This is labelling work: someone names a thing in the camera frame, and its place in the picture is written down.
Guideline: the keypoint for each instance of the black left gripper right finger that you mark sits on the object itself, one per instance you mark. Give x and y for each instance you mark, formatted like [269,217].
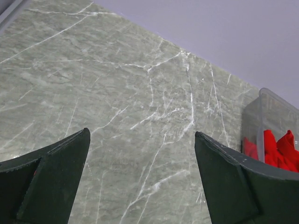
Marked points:
[241,190]

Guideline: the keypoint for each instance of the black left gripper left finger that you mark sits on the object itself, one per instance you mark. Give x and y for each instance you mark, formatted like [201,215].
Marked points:
[40,187]

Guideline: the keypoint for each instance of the red t shirt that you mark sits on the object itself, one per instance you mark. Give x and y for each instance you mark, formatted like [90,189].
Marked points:
[281,153]

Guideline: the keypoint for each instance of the clear plastic storage bin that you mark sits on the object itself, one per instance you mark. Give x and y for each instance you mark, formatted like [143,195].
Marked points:
[268,111]

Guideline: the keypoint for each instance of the aluminium left table rail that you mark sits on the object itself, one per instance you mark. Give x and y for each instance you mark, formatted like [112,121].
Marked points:
[9,10]

